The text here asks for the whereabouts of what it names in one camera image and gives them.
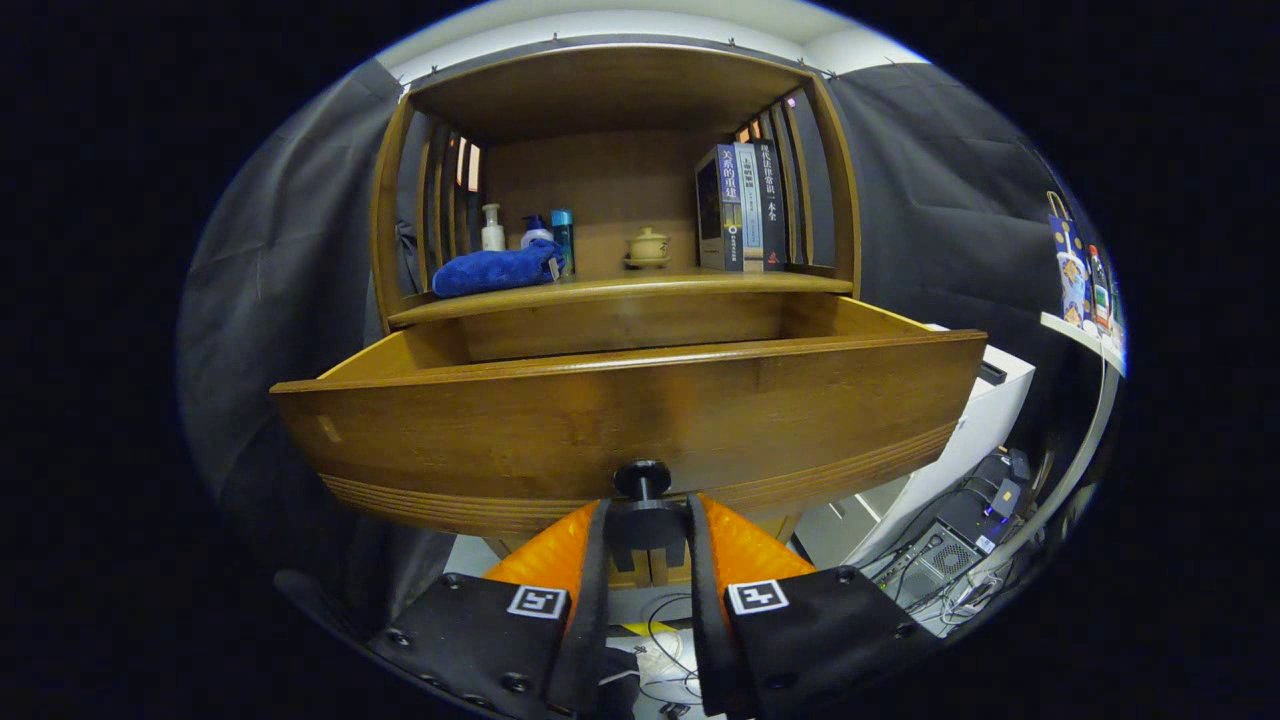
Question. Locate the black drawer knob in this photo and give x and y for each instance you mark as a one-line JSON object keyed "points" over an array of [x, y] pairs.
{"points": [[643, 478]]}

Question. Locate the brown wooden drawer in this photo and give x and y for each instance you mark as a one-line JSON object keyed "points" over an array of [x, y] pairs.
{"points": [[640, 420]]}

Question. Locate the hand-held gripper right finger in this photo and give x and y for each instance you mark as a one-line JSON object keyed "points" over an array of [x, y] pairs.
{"points": [[708, 640]]}

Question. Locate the white pump bottle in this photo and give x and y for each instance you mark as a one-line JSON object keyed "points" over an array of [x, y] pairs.
{"points": [[493, 235]]}

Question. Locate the beige lidded tea cup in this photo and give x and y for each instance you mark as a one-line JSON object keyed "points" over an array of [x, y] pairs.
{"points": [[648, 247]]}

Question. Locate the black computer tower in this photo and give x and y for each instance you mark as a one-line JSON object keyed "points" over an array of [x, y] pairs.
{"points": [[930, 560]]}

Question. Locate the brown wooden cabinet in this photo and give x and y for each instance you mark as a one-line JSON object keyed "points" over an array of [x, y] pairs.
{"points": [[610, 180]]}

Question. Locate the blue patterned gift bag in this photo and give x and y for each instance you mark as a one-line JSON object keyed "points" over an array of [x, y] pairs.
{"points": [[1070, 270]]}

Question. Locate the teal clear bottle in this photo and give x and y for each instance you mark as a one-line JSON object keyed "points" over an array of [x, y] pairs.
{"points": [[563, 240]]}

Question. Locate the folded blue towel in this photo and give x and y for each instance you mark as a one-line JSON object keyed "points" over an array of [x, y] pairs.
{"points": [[490, 270]]}

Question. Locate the white lotion bottle blue cap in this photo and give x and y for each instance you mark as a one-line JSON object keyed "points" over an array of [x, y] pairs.
{"points": [[536, 236]]}

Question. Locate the white side table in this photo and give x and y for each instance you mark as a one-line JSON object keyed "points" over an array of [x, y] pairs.
{"points": [[1075, 332]]}

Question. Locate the white box unit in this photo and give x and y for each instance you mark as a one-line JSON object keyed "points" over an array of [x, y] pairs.
{"points": [[980, 420]]}

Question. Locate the small black box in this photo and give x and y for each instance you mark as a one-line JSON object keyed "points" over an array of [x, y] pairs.
{"points": [[992, 373]]}

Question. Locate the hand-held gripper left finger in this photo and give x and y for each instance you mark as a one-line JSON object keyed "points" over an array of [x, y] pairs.
{"points": [[590, 630]]}

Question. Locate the wooden countertop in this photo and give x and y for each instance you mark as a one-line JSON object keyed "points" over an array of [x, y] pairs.
{"points": [[640, 285]]}

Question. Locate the thick book blue spine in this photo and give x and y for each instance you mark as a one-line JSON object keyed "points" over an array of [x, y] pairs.
{"points": [[728, 210]]}

